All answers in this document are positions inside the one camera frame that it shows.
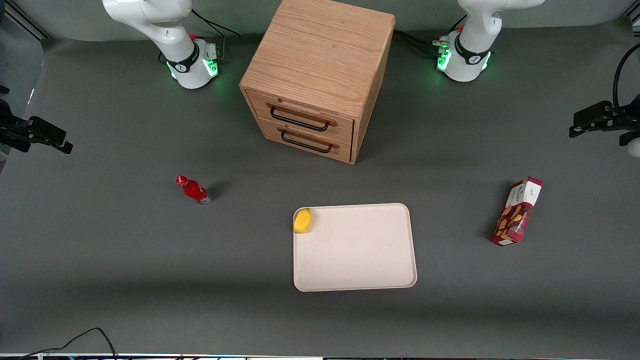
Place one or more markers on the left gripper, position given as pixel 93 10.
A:
pixel 621 121

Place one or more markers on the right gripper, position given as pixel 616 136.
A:
pixel 11 131

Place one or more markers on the red cookie box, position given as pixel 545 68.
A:
pixel 516 214

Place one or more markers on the beige plastic tray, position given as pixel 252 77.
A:
pixel 357 250

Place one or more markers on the red soda bottle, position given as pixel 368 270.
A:
pixel 194 191

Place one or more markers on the yellow lemon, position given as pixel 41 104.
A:
pixel 302 220

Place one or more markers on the wooden drawer cabinet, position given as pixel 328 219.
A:
pixel 320 55

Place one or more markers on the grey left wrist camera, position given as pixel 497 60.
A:
pixel 634 147

